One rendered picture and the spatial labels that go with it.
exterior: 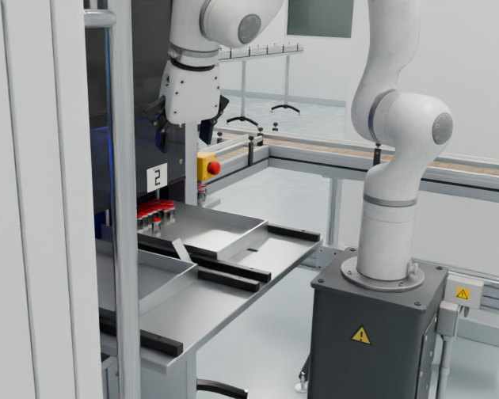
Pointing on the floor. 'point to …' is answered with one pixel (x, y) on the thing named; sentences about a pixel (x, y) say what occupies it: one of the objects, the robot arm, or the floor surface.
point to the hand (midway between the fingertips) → (184, 141)
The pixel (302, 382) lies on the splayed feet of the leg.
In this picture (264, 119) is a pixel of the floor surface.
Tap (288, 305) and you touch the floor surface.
